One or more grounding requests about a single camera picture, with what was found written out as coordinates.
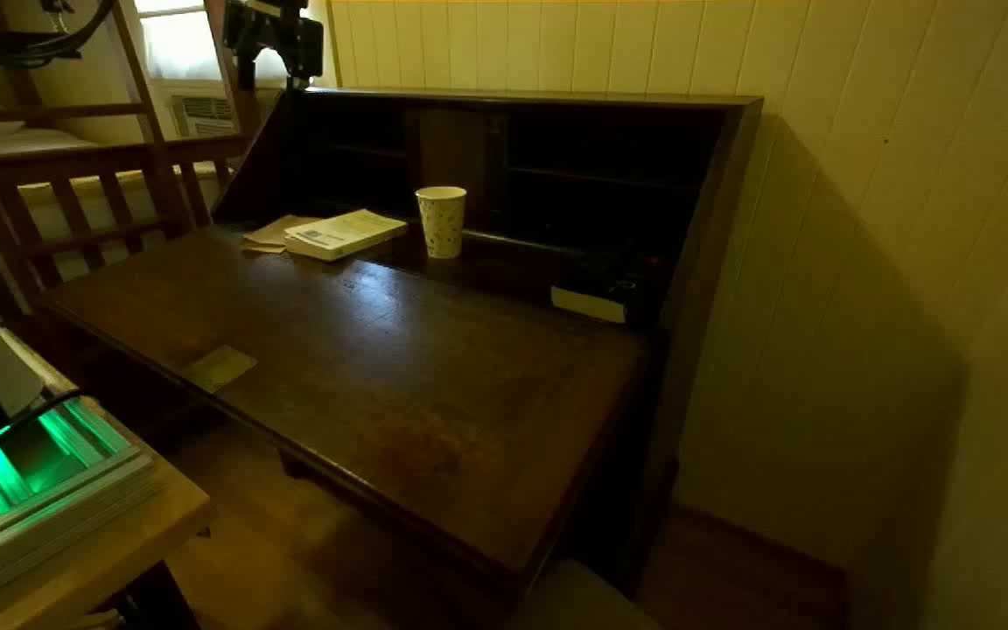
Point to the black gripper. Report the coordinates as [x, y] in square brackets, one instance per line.
[281, 35]

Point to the white paper cup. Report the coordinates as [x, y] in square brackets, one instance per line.
[443, 223]

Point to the white air conditioner unit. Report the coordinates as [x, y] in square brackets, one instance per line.
[205, 113]

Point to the brown paper envelope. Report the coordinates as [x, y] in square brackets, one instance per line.
[263, 235]

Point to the white paperback book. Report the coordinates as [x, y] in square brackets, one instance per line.
[340, 232]

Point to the small paper tag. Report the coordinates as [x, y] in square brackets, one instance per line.
[218, 369]

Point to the dark wooden secretary desk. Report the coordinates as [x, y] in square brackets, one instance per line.
[411, 371]

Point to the black box with white label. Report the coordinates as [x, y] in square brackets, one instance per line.
[586, 305]

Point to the green lit control box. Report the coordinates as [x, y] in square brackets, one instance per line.
[50, 468]

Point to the window with wooden frame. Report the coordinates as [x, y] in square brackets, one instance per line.
[178, 39]

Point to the wooden slatted frame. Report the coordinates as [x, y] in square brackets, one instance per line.
[71, 158]

